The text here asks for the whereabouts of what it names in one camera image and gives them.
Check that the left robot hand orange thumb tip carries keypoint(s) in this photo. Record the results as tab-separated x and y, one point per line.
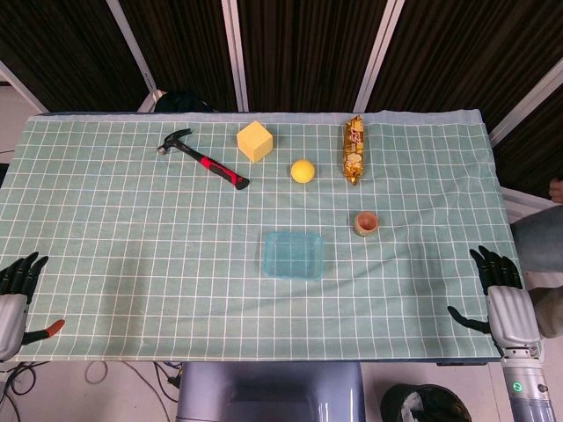
11	316

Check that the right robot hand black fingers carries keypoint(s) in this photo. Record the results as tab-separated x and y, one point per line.
512	314

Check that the translucent blue container lid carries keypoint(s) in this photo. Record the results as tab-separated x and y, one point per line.
292	255

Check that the clear plastic container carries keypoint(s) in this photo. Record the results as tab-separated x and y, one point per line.
281	274

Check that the right robot arm grey-blue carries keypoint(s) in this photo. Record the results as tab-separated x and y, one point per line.
525	391

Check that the person hand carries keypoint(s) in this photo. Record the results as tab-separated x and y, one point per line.
557	188

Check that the black trash bin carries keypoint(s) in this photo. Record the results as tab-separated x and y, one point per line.
422	404

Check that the green white grid tablecloth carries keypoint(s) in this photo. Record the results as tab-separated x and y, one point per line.
154	264

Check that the small brown cup green label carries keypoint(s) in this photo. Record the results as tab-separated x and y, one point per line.
366	223

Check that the black power plug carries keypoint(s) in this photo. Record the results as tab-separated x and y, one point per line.
174	380

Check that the gold foil snack package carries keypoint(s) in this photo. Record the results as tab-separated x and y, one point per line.
354	149

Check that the black red claw hammer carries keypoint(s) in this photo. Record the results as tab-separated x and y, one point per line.
211	165

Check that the yellow ball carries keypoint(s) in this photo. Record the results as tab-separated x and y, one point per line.
302	171

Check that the grey-blue robot torso base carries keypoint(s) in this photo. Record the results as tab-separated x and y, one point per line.
268	395

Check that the black chair back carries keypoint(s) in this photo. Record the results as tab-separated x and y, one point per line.
180	102

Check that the yellow foam cube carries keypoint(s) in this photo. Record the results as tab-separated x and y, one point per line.
253	143

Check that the white aluminium partition post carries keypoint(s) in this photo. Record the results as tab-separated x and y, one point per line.
235	53
22	85
525	101
378	48
132	46

